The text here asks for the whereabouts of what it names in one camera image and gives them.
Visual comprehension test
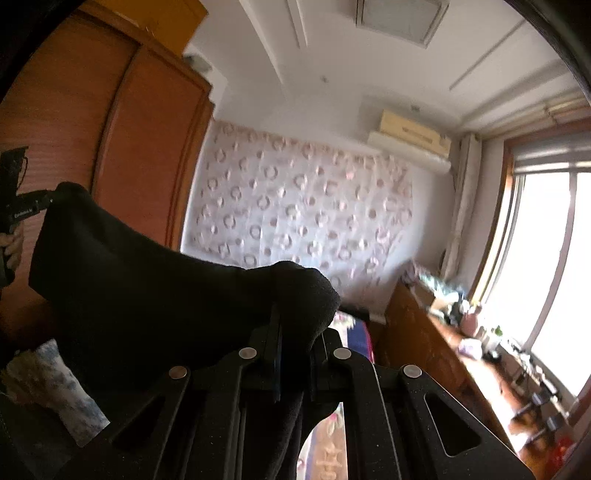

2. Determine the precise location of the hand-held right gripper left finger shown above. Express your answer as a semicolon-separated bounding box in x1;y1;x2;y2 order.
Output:
60;302;283;480

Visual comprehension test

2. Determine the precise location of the pink bottle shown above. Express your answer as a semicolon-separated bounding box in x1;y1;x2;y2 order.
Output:
462;305;484;336

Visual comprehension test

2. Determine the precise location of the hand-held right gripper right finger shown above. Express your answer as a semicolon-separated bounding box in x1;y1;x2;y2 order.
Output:
310;330;536;480

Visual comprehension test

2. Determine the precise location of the circle-print sheer wall curtain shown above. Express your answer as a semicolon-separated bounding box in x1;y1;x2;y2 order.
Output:
182;119;414;306

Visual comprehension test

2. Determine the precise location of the wall air conditioner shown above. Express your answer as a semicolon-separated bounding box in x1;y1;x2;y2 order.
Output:
367;108;454;174

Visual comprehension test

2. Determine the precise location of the wooden slatted wardrobe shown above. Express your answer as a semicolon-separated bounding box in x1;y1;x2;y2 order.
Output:
0;0;216;343

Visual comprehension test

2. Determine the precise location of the window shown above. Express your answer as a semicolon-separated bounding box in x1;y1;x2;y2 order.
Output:
466;134;591;408

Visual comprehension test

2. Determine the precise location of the black printed t-shirt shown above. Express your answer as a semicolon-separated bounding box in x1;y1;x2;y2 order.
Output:
28;181;342;480

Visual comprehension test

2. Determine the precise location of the navy blanket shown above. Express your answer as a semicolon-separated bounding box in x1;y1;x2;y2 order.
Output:
348;318;375;366

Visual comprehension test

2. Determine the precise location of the patterned window curtain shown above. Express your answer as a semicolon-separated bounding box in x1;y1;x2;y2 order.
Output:
441;134;481;283

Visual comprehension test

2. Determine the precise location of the pile of clutter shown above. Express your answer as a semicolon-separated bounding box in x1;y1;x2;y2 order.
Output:
402;261;435;289

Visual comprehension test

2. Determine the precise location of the long wooden cabinet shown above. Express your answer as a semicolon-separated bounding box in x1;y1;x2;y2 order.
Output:
369;279;591;468

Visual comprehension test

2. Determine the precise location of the person's left hand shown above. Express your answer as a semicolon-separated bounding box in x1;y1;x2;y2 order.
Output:
0;228;25;271

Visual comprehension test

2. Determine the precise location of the square ceiling light panel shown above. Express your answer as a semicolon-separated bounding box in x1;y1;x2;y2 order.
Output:
355;0;451;47

